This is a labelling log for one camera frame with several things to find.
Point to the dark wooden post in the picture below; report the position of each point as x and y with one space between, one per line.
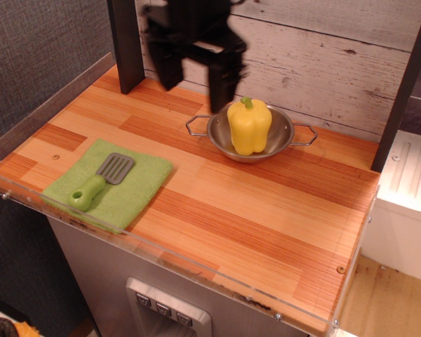
127 46
398 108

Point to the clear acrylic front guard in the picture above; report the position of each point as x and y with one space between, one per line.
278 240

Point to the silver pot with handles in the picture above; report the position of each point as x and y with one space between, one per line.
280 135

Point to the green folded cloth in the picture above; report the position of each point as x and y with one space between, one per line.
116 206

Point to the yellow plastic bell pepper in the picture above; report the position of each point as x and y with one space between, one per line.
249 122

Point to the orange object bottom left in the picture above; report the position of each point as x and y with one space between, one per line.
22 329

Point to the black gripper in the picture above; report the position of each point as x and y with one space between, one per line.
198 30

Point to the grey toy fridge cabinet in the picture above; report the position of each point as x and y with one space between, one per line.
101 265

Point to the dark left wooden post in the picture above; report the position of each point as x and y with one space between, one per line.
127 46

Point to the grey spatula green handle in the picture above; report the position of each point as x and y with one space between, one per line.
112 171

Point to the dark right wooden post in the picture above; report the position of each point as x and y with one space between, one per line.
398 108

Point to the silver dispenser panel with buttons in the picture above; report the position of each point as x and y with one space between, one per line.
157 313

